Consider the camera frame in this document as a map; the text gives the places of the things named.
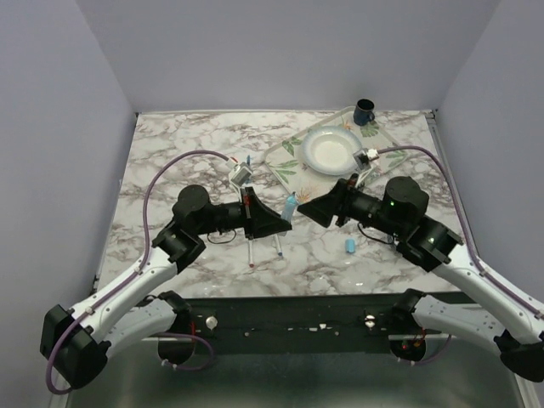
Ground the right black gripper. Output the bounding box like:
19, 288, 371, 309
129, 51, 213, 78
297, 172, 404, 237

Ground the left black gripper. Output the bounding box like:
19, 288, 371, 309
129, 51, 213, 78
195, 187, 292, 241

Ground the white marker pen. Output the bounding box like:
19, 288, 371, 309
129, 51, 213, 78
274, 235, 283, 258

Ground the white red marker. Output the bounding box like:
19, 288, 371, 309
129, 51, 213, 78
247, 240, 255, 268

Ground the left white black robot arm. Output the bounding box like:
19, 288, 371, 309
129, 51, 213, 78
40, 184, 292, 394

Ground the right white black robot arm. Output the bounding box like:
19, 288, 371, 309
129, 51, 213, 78
298, 177, 543, 383

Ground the white blue rimmed bowl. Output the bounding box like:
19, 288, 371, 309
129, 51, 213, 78
300, 126, 363, 176

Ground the dark blue mug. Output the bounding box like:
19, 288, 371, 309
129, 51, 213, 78
353, 99, 375, 127

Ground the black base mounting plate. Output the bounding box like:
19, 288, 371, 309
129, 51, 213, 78
159, 291, 427, 360

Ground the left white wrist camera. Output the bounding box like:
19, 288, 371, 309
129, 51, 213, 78
229, 162, 252, 189

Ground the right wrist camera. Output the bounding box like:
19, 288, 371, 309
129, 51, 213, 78
353, 148, 379, 189

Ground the aluminium frame rail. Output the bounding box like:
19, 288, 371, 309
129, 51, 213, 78
422, 109, 543, 383

